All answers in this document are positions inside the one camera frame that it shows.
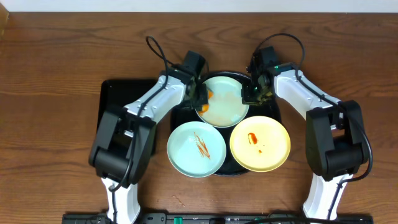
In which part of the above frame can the orange green sponge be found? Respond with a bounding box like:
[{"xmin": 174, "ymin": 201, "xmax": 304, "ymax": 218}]
[{"xmin": 197, "ymin": 89, "xmax": 214, "ymax": 116}]

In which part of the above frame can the light blue plate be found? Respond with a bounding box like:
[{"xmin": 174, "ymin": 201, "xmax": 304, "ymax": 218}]
[
  {"xmin": 167, "ymin": 121, "xmax": 226, "ymax": 178},
  {"xmin": 196, "ymin": 76, "xmax": 249, "ymax": 128}
]

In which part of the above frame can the yellow plate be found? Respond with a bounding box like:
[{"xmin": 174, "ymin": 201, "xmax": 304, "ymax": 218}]
[{"xmin": 229, "ymin": 116, "xmax": 291, "ymax": 172}]

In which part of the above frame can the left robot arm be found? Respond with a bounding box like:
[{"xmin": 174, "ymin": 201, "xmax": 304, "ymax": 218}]
[{"xmin": 88, "ymin": 66, "xmax": 208, "ymax": 223}]

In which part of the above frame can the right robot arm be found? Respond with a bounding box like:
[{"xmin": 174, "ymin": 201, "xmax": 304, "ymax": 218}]
[{"xmin": 243, "ymin": 61, "xmax": 373, "ymax": 221}]

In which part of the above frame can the black rectangular tray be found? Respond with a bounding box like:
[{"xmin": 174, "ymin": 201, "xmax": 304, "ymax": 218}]
[{"xmin": 96, "ymin": 78, "xmax": 159, "ymax": 156}]

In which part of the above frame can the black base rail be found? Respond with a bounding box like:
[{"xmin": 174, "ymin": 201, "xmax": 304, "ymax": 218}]
[{"xmin": 61, "ymin": 212, "xmax": 374, "ymax": 224}]

